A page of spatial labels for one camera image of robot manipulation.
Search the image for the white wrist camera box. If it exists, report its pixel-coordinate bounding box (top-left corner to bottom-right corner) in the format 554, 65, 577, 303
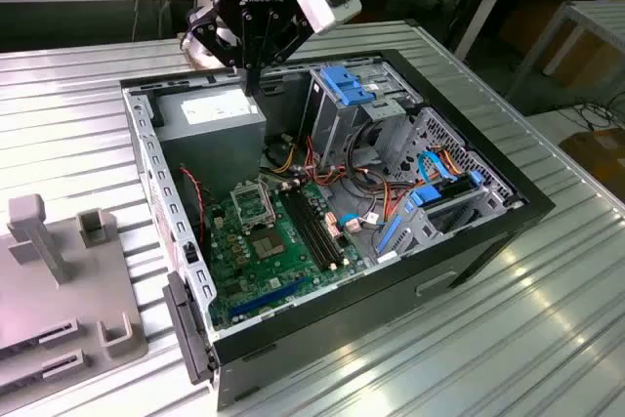
292, 0, 363, 36

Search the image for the blue plastic rail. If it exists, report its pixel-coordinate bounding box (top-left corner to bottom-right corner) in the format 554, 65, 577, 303
374, 213, 408, 257

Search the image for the blue disk carrier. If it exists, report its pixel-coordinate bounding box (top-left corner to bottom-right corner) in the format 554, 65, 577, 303
408, 170, 485, 209

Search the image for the CPU socket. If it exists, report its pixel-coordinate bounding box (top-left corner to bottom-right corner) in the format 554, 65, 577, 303
246, 225, 289, 263

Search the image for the black PC case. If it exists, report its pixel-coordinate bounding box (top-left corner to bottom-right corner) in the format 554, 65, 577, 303
119, 48, 558, 412

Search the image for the grey power supply unit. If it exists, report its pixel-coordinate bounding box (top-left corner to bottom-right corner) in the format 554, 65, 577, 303
154, 83, 269, 203

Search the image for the blue expansion slot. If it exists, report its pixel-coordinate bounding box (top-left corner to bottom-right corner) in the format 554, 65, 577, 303
228, 275, 310, 319

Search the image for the grey parts rack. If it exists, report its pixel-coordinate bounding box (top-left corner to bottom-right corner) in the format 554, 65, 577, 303
0, 194, 150, 408

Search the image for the green motherboard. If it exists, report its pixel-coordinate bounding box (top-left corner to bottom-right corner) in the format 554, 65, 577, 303
202, 177, 371, 333

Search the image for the black RAM slot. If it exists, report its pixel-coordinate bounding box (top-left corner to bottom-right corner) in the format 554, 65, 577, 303
286, 188, 333, 270
300, 186, 345, 263
280, 190, 327, 272
294, 187, 339, 266

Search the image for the perforated grey metal disk bay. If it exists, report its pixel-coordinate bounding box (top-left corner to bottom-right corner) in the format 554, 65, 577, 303
373, 104, 529, 265

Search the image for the blue plastic drive latch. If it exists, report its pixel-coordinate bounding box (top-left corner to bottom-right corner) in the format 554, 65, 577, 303
320, 63, 388, 108

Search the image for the thin metal locking lever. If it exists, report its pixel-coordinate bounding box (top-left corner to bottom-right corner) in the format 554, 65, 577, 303
258, 173, 278, 230

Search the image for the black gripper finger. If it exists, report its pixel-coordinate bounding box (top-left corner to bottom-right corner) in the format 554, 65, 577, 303
187, 0, 255, 96
254, 4, 313, 96

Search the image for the small white wire plug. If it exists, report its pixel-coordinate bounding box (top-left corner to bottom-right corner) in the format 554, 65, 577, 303
340, 214, 365, 236

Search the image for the light blue data wire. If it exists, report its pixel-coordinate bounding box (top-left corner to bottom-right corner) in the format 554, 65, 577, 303
416, 148, 464, 188

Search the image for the white metal frame table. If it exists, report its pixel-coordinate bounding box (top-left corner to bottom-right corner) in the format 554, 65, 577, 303
505, 0, 625, 102

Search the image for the plain grey metal disk bay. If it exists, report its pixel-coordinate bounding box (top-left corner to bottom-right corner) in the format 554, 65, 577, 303
298, 58, 427, 170

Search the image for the red black fan wire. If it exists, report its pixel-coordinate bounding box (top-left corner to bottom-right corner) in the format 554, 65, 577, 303
178, 165, 210, 217

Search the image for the yellow black wire bundle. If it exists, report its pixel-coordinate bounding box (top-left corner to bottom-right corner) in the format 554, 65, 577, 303
261, 136, 300, 178

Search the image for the silver socket cover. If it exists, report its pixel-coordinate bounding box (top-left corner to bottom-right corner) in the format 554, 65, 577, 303
228, 180, 275, 231

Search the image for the brown cardboard box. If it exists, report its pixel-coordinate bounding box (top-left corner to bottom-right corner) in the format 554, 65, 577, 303
558, 127, 625, 199
497, 0, 619, 91

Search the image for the orange red wire bundle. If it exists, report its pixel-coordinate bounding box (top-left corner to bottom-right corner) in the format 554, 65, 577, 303
303, 133, 422, 224

